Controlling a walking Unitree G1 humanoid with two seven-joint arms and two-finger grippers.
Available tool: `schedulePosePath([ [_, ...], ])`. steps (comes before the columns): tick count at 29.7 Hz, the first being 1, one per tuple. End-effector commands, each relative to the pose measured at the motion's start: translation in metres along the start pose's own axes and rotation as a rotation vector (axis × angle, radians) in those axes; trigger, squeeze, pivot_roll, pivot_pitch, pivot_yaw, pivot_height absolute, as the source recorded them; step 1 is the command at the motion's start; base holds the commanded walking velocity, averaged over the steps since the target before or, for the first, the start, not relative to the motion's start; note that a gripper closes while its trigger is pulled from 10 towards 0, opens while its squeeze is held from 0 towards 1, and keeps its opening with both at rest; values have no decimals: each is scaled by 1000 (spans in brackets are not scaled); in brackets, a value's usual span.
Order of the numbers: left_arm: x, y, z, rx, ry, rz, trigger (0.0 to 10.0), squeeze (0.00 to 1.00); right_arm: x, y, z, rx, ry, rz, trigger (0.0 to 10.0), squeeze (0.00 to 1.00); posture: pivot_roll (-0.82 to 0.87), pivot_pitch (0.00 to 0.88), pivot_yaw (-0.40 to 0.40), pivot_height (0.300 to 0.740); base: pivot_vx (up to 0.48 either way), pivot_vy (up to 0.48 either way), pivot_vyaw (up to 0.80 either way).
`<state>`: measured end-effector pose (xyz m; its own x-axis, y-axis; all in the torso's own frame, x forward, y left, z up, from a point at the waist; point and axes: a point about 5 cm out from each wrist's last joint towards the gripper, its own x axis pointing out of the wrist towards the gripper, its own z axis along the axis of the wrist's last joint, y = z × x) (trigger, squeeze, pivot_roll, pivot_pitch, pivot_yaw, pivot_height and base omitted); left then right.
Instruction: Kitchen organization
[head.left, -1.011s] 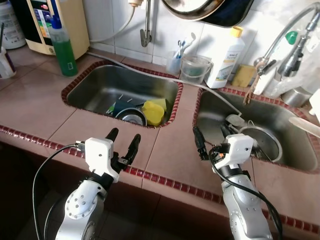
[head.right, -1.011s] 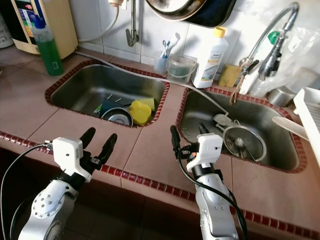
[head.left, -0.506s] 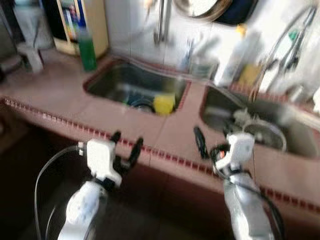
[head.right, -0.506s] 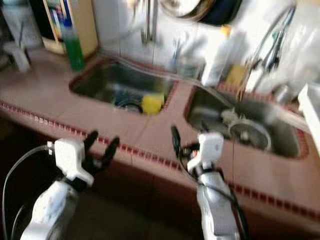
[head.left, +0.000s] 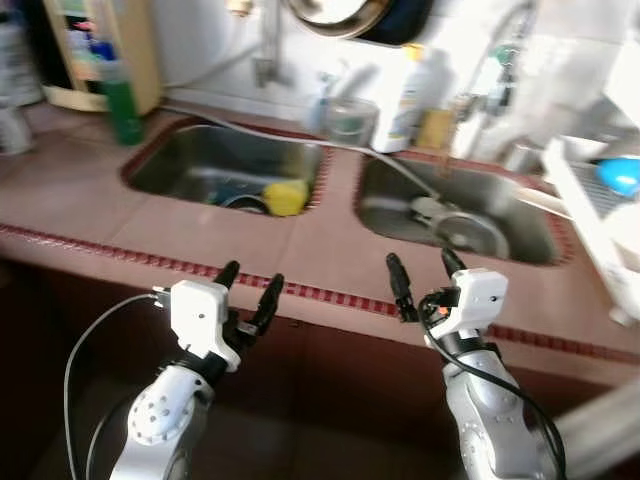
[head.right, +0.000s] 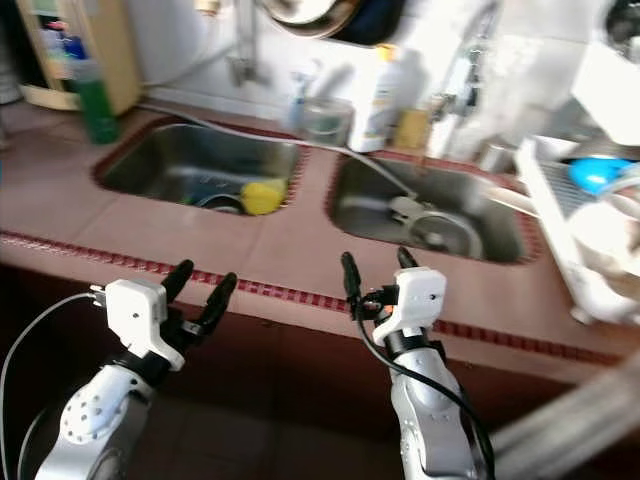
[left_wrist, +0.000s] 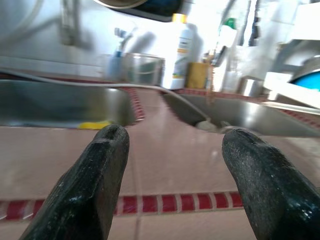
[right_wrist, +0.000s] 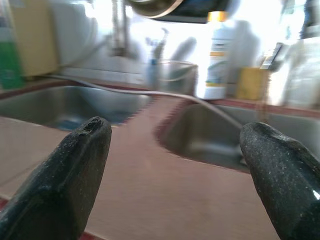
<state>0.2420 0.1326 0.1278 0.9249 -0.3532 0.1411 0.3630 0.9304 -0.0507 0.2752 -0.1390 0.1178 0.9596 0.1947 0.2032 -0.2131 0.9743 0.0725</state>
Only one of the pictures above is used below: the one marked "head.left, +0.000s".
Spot steel sink with sponge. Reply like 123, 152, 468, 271
120, 118, 331, 216

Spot white detergent bottle yellow cap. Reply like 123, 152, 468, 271
375, 45, 441, 154

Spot steel sink with strainer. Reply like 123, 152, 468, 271
352, 150, 576, 268

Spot steel cup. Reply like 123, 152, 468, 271
505, 140, 546, 176

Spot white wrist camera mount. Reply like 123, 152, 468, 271
155, 280, 244, 373
425, 268, 509, 341

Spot clear plastic pail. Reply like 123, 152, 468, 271
322, 97, 381, 151

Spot hanging black tray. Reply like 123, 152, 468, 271
355, 0, 436, 46

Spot clear toothbrush cup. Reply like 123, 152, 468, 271
305, 90, 331, 136

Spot brown yellow scouring sponge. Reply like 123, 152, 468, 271
415, 108, 456, 151

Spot blue bowl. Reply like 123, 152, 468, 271
597, 157, 640, 198

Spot green dish soap bottle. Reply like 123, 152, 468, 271
95, 45, 146, 146

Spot chrome pull-out faucet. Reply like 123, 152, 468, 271
455, 0, 541, 151

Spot white drain hose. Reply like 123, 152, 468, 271
160, 100, 441, 201

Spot white dish rack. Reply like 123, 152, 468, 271
540, 60, 640, 326

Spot yellow plastic cup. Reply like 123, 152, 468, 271
262, 180, 309, 218

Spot round steel strainer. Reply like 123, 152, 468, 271
420, 205, 511, 259

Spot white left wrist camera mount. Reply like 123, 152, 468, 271
155, 280, 244, 373

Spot hanging steel pan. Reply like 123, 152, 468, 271
285, 0, 391, 41

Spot beige water purifier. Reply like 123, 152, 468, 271
40, 0, 163, 113

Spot beige plastic ladle handle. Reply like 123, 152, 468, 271
515, 185, 576, 216

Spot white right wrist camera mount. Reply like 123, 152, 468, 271
425, 268, 509, 341

